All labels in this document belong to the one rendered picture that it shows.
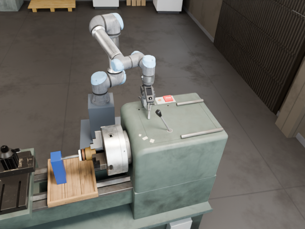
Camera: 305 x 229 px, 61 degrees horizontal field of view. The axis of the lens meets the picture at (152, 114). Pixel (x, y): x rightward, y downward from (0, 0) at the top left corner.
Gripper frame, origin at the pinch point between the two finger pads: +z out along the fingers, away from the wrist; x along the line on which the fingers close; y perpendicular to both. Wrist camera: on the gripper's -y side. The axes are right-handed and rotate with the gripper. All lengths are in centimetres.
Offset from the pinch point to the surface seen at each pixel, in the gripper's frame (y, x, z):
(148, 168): -33.9, 8.7, 19.0
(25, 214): -35, 81, 36
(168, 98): 9.3, -18.1, 1.8
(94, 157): -17.9, 38.4, 18.5
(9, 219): -35, 89, 38
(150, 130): -18.3, 3.2, 3.1
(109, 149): -22.4, 29.7, 8.8
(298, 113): 56, -216, 88
